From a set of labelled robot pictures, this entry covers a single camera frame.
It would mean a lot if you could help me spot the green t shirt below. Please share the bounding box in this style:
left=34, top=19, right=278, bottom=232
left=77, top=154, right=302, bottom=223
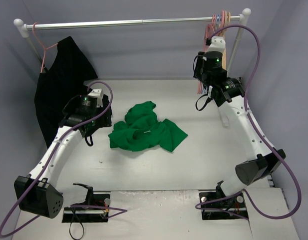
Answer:
left=108, top=101, right=188, bottom=153

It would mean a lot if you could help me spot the pink wire hanger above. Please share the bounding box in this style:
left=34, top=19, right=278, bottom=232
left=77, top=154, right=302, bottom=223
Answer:
left=197, top=14, right=217, bottom=94
left=214, top=10, right=227, bottom=32
left=31, top=22, right=59, bottom=74

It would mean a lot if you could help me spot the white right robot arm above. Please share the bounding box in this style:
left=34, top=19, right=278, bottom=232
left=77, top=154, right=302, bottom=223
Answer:
left=193, top=51, right=286, bottom=206

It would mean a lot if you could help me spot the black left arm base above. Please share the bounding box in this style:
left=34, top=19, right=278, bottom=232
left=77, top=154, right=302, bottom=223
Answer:
left=62, top=182, right=111, bottom=223

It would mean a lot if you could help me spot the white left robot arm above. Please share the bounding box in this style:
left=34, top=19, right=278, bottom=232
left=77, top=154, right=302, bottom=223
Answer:
left=14, top=89, right=111, bottom=219

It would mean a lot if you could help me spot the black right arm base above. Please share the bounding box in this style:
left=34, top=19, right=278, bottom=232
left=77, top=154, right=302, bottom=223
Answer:
left=195, top=181, right=249, bottom=221

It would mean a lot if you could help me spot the beige plastic hanger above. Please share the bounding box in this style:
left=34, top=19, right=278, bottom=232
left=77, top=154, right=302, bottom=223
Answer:
left=219, top=11, right=231, bottom=70

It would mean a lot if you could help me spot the black t shirt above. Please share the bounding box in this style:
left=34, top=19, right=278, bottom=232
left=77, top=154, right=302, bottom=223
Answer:
left=34, top=36, right=98, bottom=147

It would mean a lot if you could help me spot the metal clothes rack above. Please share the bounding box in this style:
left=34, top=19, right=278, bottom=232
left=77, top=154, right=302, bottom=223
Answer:
left=13, top=8, right=252, bottom=70

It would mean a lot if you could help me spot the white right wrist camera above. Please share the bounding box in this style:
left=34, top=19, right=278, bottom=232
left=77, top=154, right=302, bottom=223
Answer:
left=205, top=36, right=226, bottom=53

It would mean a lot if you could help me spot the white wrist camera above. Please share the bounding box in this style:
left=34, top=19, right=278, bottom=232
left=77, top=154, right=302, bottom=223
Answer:
left=205, top=36, right=226, bottom=53
left=88, top=88, right=104, bottom=108

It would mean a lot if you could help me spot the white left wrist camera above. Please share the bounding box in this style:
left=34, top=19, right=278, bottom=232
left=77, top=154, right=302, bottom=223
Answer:
left=88, top=88, right=104, bottom=108

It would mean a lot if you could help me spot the blue wire hanger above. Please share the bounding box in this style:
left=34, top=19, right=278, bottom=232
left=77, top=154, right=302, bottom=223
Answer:
left=201, top=14, right=222, bottom=93

